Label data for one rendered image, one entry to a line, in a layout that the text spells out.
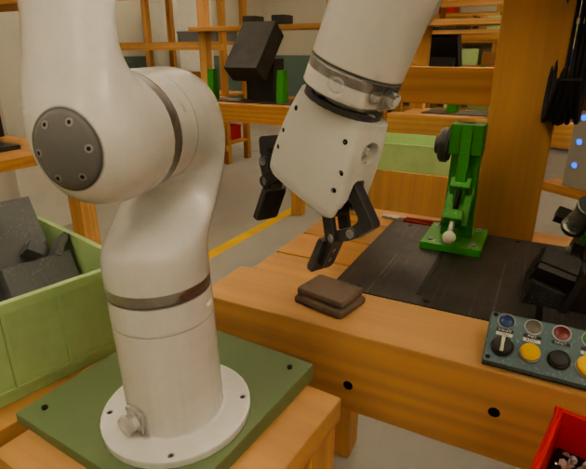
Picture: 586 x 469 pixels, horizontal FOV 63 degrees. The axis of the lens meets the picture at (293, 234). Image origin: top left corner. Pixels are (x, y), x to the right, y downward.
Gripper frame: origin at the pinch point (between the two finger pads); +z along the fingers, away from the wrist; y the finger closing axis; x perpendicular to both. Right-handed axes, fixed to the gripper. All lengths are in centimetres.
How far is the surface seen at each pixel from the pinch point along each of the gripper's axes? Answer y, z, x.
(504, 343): -19.7, 10.4, -27.6
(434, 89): 35, -4, -81
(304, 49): 804, 208, -844
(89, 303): 31.1, 36.1, 5.8
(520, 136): 10, -4, -80
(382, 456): -5, 112, -87
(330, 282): 8.0, 21.9, -25.8
